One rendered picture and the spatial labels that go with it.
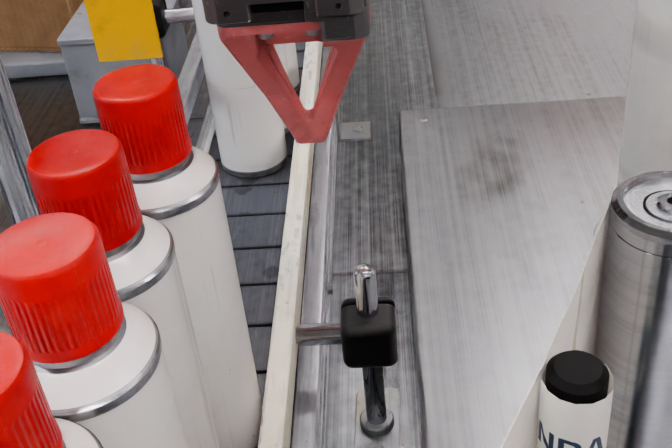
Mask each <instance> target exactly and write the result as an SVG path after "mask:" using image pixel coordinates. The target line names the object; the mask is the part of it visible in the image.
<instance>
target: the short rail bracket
mask: <svg viewBox="0 0 672 448"><path fill-rule="evenodd" d="M353 278H354V289H355V298H347V299H345V300H344V301H343V302H342V304H341V322H340V335H341V344H342V353H343V360H344V363H345V365H347V366H348V367H349V368H362V373H363V384H364V395H365V405H366V416H367V420H368V422H369V423H371V424H373V425H379V424H382V423H384V422H385V421H386V419H387V413H386V400H385V387H384V374H383V367H390V366H393V365H395V364H396V362H397V361H398V338H397V321H396V305H395V302H394V300H393V299H392V298H391V297H389V296H378V295H377V281H376V271H375V269H374V267H373V266H371V265H369V264H360V265H358V266H357V267H356V268H355V269H354V272H353Z"/></svg>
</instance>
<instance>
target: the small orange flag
mask: <svg viewBox="0 0 672 448"><path fill-rule="evenodd" d="M84 3H85V7H86V11H87V15H88V19H89V23H90V27H91V31H92V35H93V39H94V42H95V46H96V50H97V54H98V58H99V61H100V62H107V61H121V60H136V59H150V58H162V57H163V52H162V47H161V43H160V38H159V33H158V29H157V24H156V19H155V14H154V10H153V5H152V0H84Z"/></svg>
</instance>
